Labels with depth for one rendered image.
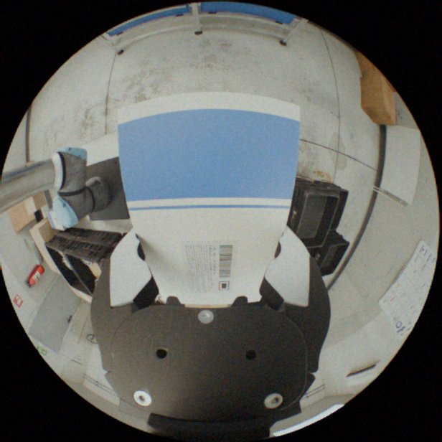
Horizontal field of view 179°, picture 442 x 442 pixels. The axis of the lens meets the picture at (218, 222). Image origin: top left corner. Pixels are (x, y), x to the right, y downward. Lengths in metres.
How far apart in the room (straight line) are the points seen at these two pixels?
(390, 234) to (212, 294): 2.59
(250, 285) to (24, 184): 0.48
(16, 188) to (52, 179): 0.12
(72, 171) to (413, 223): 2.91
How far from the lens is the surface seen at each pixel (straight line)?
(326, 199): 1.09
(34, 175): 0.45
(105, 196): 0.63
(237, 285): 0.15
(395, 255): 2.64
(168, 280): 0.15
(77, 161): 0.50
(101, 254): 0.68
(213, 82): 1.37
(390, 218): 2.63
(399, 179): 2.50
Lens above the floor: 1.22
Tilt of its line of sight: 61 degrees down
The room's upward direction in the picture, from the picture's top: 176 degrees clockwise
